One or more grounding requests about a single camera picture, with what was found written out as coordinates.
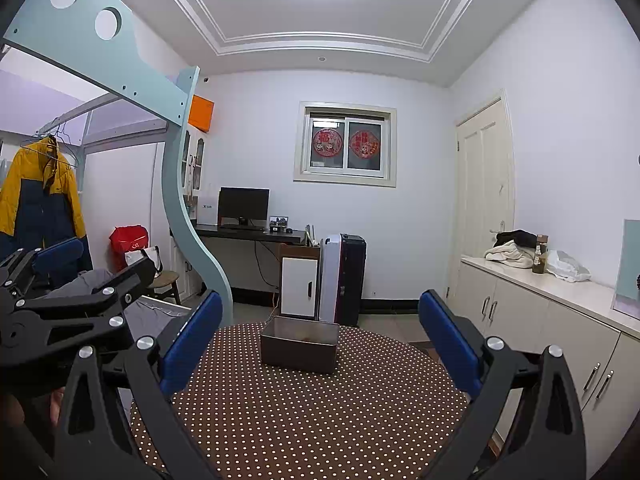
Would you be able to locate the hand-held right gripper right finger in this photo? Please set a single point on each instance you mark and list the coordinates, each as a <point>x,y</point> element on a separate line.
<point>450,345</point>

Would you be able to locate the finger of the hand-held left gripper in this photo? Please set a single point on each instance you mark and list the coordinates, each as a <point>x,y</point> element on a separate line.
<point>60,256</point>
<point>100,305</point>

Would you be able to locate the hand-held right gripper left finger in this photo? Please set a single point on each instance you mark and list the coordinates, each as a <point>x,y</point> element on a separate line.
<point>192,345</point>

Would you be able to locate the dark brown storage box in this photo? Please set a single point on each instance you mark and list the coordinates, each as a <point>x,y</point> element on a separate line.
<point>300,350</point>

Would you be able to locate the grey bedding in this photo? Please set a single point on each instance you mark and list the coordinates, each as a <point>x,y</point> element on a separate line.
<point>150,315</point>

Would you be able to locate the white tote bag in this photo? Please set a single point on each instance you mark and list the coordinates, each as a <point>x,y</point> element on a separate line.
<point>147,260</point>

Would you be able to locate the yellow and navy jacket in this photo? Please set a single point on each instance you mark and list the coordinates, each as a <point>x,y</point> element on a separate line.
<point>35,195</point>

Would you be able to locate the wooden chair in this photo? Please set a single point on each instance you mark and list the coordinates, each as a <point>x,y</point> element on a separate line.
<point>162,282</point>

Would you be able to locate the red shopping bag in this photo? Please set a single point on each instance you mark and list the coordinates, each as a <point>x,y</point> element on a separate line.
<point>127,242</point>

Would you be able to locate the white sideboard cabinet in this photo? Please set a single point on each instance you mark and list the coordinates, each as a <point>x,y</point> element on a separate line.
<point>540,340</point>

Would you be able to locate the white cloth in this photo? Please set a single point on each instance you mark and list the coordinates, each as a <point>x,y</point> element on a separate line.
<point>512,256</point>

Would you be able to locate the small white cabinet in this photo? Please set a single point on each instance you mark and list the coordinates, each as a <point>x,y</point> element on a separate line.
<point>298,285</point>

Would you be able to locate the dark wooden desk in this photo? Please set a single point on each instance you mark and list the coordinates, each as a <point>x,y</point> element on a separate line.
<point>250,235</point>

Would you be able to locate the brown glass bottle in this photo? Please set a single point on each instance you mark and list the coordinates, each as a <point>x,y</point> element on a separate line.
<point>539,257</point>

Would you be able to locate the white and dark suitcase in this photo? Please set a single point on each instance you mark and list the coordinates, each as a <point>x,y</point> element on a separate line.
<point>342,280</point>

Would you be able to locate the black cloth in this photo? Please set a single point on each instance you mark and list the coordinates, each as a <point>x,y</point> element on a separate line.
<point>517,238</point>

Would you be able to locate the white cardboard box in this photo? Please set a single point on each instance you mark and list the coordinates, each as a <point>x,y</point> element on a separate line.
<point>208,208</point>

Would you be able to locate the clear plastic bag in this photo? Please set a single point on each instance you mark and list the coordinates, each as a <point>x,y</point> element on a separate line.
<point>567,266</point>

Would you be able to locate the brown polka dot tablecloth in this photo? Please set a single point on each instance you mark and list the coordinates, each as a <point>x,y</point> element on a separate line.
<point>310,425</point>

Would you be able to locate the black computer monitor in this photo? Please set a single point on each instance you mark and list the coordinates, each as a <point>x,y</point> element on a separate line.
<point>244,205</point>

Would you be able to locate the white glass door cabinet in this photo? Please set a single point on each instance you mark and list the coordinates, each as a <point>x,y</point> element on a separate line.
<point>192,175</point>

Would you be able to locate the cream door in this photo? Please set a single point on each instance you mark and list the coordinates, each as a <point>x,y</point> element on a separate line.
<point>485,185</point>

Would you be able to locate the pale framed board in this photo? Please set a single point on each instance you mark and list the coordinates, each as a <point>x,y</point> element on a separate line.
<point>627,270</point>

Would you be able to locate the orange box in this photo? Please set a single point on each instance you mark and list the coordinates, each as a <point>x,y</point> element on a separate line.
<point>201,114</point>

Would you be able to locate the round red window decoration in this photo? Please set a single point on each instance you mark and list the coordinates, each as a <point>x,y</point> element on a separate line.
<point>364,144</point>
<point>327,142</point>

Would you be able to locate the small picture frame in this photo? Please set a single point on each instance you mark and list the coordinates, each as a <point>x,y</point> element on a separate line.
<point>278,222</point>

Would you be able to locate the light teal bunk bed frame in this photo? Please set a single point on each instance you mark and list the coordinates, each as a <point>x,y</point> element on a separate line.
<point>150,95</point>

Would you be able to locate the window with cream frame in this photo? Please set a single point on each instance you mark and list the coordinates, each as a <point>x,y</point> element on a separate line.
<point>345,145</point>

